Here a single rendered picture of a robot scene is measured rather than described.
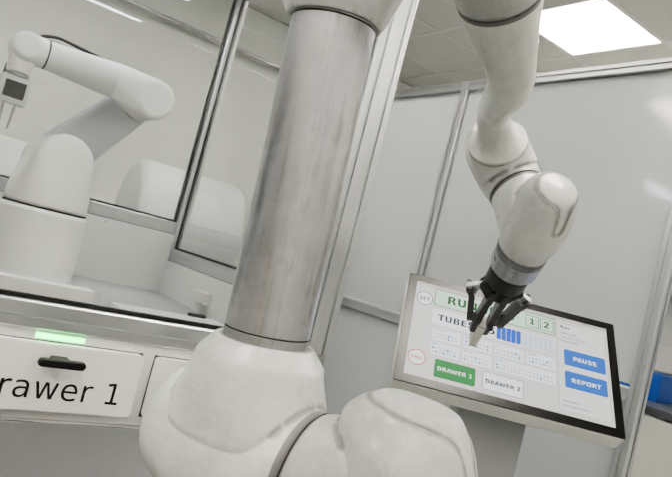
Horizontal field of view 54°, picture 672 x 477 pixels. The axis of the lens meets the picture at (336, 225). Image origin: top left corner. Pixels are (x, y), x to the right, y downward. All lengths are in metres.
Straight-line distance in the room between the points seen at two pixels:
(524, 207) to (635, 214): 1.14
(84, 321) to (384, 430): 0.69
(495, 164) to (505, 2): 0.46
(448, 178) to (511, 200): 1.65
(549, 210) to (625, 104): 1.32
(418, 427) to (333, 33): 0.42
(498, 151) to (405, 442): 0.65
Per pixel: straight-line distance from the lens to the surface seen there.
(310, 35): 0.76
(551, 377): 1.63
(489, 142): 1.17
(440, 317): 1.62
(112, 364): 1.23
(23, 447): 1.26
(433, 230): 2.75
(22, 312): 1.19
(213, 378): 0.73
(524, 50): 0.84
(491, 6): 0.78
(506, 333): 1.65
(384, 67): 1.48
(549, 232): 1.12
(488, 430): 1.66
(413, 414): 0.66
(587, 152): 2.40
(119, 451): 1.31
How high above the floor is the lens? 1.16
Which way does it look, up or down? 4 degrees up
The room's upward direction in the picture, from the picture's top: 14 degrees clockwise
